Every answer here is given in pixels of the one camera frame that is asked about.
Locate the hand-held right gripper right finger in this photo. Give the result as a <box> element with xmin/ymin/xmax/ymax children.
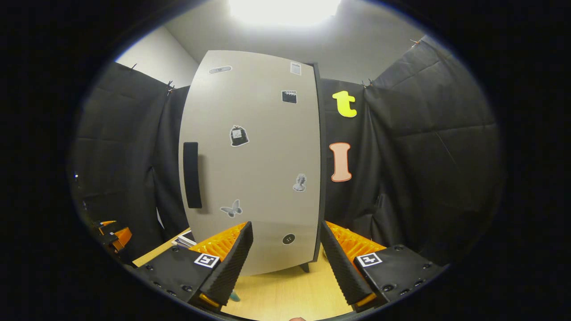
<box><xmin>320</xmin><ymin>220</ymin><xmax>447</xmax><ymax>313</ymax></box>

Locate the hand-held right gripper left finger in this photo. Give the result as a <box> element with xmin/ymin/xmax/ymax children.
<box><xmin>129</xmin><ymin>222</ymin><xmax>254</xmax><ymax>310</ymax></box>

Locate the grey cabinet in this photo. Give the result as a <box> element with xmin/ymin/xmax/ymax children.
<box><xmin>300</xmin><ymin>62</ymin><xmax>327</xmax><ymax>273</ymax></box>

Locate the grey cabinet door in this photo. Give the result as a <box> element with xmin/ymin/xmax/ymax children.
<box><xmin>178</xmin><ymin>50</ymin><xmax>322</xmax><ymax>276</ymax></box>

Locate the black backdrop cloth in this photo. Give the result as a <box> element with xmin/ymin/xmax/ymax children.
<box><xmin>67</xmin><ymin>36</ymin><xmax>507</xmax><ymax>268</ymax></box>

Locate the ceiling light panel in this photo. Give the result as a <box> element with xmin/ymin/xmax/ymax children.
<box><xmin>228</xmin><ymin>0</ymin><xmax>342</xmax><ymax>26</ymax></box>

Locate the black cabinet door handle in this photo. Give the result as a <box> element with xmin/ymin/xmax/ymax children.
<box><xmin>183</xmin><ymin>142</ymin><xmax>203</xmax><ymax>209</ymax></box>

